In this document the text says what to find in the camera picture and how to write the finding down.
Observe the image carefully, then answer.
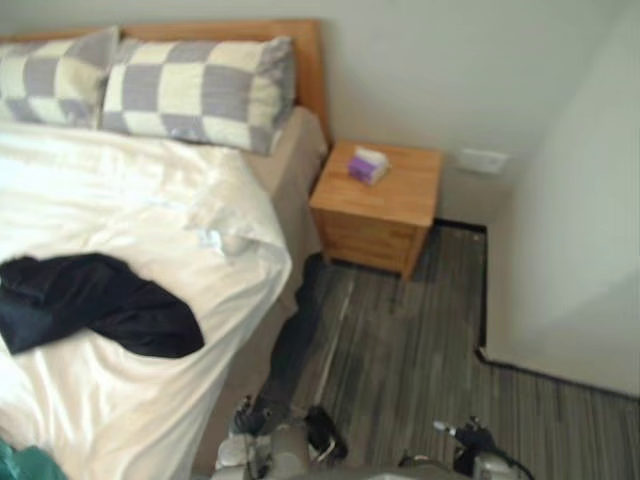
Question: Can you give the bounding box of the black cloth garment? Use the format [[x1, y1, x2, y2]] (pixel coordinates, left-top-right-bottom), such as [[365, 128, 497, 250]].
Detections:
[[0, 252, 206, 360]]

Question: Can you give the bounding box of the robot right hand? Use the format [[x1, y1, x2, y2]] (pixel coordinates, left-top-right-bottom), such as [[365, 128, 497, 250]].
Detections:
[[431, 412, 502, 472]]

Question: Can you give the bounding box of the checkered grey cream pillow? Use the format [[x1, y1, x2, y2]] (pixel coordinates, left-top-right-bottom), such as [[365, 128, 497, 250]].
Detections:
[[99, 35, 296, 155], [0, 25, 121, 130]]

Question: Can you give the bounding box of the white duvet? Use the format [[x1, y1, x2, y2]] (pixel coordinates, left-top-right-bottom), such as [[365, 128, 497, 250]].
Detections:
[[0, 119, 294, 480]]

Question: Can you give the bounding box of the white wall socket plate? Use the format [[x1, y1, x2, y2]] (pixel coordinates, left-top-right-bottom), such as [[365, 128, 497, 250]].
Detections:
[[458, 147, 509, 175]]

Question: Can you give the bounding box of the wooden nightstand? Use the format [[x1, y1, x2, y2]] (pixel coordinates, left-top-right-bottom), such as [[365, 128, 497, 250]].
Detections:
[[308, 139, 444, 281]]

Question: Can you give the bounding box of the purple white tissue box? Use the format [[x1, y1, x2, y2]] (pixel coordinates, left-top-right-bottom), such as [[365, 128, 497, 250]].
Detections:
[[347, 145, 391, 187]]

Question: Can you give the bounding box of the black baseboard strip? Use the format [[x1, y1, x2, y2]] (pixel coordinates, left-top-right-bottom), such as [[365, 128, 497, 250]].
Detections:
[[433, 218, 640, 400]]

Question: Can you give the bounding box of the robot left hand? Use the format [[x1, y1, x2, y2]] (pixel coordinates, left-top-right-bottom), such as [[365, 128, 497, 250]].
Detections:
[[233, 393, 350, 466]]

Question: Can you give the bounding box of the wooden bed headboard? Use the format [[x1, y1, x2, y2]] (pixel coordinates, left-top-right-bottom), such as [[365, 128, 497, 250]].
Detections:
[[0, 18, 333, 149]]

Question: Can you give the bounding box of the beige mattress sheet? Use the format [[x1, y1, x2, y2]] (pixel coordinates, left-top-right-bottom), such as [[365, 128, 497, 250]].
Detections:
[[192, 105, 329, 474]]

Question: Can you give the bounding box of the green cloth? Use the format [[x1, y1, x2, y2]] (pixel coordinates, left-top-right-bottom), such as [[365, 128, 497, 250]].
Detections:
[[0, 439, 69, 480]]

